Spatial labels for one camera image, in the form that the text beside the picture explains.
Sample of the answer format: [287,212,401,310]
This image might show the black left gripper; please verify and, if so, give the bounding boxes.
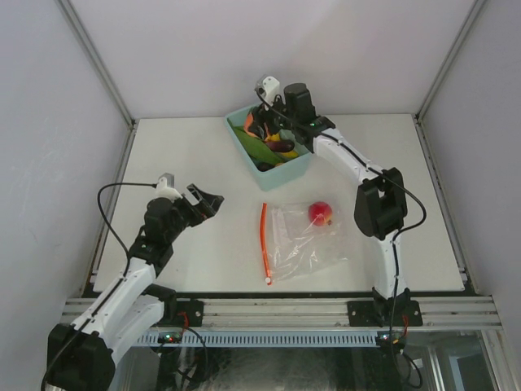
[164,184,222,243]

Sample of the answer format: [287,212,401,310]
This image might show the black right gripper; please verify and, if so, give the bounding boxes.
[251,91,298,139]

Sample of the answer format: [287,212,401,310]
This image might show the yellow fake banana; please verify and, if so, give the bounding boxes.
[265,131,299,160]

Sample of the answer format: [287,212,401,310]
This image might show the orange fake fruit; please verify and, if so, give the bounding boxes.
[243,112,265,140]

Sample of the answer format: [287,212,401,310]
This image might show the purple fake eggplant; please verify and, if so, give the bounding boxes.
[265,139,295,153]

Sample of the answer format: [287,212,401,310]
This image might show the green fake leafy vegetable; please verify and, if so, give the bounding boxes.
[227,120,284,166]

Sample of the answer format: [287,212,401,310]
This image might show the small dark fake food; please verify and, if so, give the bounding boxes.
[256,162,274,172]

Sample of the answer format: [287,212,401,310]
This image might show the clear zip top bag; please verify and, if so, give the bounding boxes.
[259,198,348,285]

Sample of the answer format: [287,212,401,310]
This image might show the red fake apple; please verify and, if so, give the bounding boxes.
[308,201,333,226]

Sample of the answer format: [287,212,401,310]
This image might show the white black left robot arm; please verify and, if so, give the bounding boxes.
[41,176,224,390]

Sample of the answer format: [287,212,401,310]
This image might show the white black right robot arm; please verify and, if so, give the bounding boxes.
[255,77,409,325]

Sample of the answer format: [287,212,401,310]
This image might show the light blue plastic bin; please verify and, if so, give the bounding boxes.
[224,106,311,191]

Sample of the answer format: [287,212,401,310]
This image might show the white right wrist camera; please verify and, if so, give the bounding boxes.
[255,76,280,106]

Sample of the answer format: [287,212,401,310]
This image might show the black left camera cable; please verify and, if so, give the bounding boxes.
[40,182,160,391]

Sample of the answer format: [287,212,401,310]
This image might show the slotted grey cable duct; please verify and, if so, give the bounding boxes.
[134,330,382,348]

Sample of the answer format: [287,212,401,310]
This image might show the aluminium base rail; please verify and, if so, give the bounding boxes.
[59,295,502,329]

